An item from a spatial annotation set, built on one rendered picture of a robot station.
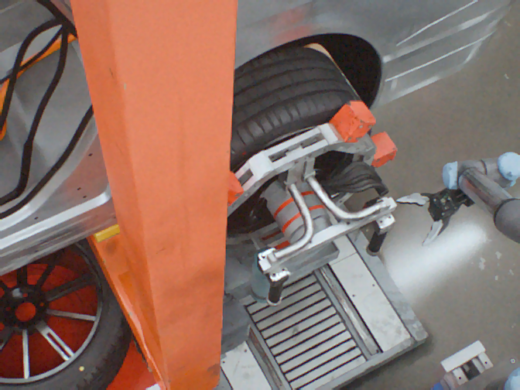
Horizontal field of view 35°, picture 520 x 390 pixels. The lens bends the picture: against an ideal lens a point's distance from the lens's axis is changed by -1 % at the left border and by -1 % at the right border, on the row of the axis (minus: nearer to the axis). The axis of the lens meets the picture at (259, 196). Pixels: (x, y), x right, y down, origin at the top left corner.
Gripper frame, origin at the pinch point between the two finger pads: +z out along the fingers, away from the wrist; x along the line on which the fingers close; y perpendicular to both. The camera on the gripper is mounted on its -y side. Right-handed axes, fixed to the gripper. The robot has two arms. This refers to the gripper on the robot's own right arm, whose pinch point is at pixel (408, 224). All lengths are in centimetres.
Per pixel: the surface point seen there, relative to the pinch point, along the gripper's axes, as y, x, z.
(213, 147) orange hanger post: 114, -2, 63
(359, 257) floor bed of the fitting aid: -79, -11, -5
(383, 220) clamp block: 11.4, -1.8, 10.0
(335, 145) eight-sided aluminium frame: 24.7, -23.4, 15.7
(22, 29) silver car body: 10, -101, 77
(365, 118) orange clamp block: 28.5, -25.6, 5.8
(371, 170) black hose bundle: 17.5, -14.8, 8.0
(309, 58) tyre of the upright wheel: 23, -50, 9
